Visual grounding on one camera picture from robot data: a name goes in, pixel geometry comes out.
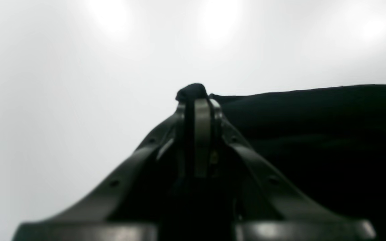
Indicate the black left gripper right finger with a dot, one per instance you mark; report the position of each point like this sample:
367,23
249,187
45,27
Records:
268,206

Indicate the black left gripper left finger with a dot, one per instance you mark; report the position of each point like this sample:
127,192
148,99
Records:
88,219

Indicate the black printed T-shirt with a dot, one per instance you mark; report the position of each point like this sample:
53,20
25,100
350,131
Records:
330,142

